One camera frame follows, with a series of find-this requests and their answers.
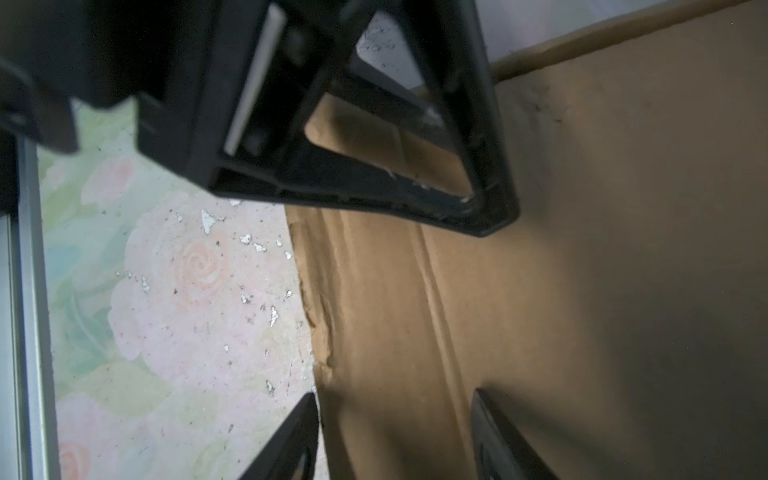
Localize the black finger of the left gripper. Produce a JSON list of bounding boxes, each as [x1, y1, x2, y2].
[[209, 1, 520, 237]]

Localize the brown cardboard box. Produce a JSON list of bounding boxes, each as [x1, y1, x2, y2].
[[287, 1, 767, 479]]

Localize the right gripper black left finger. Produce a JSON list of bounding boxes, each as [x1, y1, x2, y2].
[[239, 392, 320, 480]]

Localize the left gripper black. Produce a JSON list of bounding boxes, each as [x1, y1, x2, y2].
[[1, 1, 372, 186]]

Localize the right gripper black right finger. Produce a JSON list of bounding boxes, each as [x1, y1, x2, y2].
[[470, 388, 557, 480]]

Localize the aluminium mounting rail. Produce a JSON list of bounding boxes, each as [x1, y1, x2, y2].
[[1, 132, 61, 479]]

